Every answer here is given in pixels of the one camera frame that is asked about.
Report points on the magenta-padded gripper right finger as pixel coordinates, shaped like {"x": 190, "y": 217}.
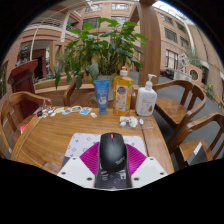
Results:
{"x": 148, "y": 171}

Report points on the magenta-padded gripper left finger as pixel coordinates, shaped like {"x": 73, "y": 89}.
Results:
{"x": 78, "y": 171}

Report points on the black computer mouse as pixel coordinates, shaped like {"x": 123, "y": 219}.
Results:
{"x": 112, "y": 151}

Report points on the bear print mouse pad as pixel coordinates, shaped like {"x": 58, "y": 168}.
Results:
{"x": 83, "y": 140}

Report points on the grey box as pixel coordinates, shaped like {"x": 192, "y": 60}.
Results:
{"x": 196, "y": 154}

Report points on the blue white sticker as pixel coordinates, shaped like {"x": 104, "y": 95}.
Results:
{"x": 85, "y": 111}

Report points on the wooden armchair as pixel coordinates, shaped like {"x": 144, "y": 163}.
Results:
{"x": 200, "y": 121}
{"x": 23, "y": 98}
{"x": 78, "y": 88}
{"x": 173, "y": 108}

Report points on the white pump bottle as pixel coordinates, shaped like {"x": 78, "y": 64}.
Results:
{"x": 145, "y": 101}

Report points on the blue tube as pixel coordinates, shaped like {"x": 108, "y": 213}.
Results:
{"x": 101, "y": 95}

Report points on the orange dish soap bottle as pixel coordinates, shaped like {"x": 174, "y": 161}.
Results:
{"x": 122, "y": 95}

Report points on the dark red lectern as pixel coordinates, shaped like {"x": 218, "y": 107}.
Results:
{"x": 23, "y": 75}

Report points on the green potted plant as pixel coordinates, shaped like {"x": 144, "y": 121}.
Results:
{"x": 100, "y": 50}

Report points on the wooden pillar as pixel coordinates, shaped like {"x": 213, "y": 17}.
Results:
{"x": 150, "y": 43}

